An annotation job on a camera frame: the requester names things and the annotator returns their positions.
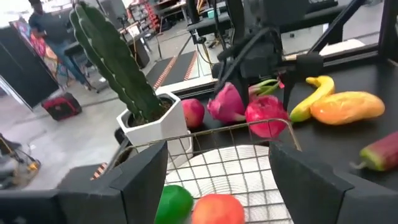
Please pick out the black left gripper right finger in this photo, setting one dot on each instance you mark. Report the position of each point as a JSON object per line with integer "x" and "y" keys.
{"x": 311, "y": 199}

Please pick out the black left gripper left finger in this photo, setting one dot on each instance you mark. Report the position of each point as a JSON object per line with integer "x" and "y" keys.
{"x": 136, "y": 193}

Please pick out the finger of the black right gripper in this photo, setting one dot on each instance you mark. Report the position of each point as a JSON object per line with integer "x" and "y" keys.
{"x": 241, "y": 91}
{"x": 288, "y": 90}

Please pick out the pink dragon fruit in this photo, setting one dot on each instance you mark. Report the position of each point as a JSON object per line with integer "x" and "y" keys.
{"x": 227, "y": 104}

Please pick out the yellow banana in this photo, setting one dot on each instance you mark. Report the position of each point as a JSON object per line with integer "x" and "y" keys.
{"x": 314, "y": 99}

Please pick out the red apple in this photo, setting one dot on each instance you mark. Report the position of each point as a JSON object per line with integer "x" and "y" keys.
{"x": 267, "y": 112}
{"x": 192, "y": 113}

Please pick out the yellow orange mango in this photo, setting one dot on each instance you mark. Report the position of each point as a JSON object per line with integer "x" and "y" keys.
{"x": 348, "y": 107}

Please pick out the orange fruit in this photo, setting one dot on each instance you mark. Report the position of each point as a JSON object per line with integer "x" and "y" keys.
{"x": 217, "y": 210}

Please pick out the red chili pepper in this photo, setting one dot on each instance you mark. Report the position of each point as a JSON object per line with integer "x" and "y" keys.
{"x": 382, "y": 152}

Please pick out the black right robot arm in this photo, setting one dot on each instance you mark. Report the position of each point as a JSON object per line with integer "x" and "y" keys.
{"x": 264, "y": 18}

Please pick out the black table mat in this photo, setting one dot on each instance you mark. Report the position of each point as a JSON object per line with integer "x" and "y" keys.
{"x": 326, "y": 146}

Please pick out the black hazard-striped floor mat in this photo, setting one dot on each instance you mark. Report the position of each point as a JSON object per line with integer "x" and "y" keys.
{"x": 177, "y": 68}

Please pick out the white hexagonal plant pot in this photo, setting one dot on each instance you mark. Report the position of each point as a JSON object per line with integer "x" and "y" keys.
{"x": 161, "y": 127}

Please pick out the red black bag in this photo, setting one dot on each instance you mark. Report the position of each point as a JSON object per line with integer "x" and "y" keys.
{"x": 62, "y": 105}

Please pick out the red storage shelf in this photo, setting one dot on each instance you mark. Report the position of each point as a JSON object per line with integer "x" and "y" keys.
{"x": 152, "y": 15}

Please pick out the yellow black equipment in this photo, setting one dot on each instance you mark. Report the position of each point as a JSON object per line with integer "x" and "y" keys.
{"x": 18, "y": 168}

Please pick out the green cactus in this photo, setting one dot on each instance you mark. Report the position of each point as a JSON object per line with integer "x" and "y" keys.
{"x": 115, "y": 59}

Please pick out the black panel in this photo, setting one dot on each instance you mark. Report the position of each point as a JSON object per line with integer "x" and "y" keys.
{"x": 18, "y": 71}

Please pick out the colourful poster board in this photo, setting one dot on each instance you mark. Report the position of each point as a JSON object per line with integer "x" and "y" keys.
{"x": 38, "y": 46}

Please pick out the person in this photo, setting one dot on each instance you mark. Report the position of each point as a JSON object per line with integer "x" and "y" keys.
{"x": 49, "y": 25}

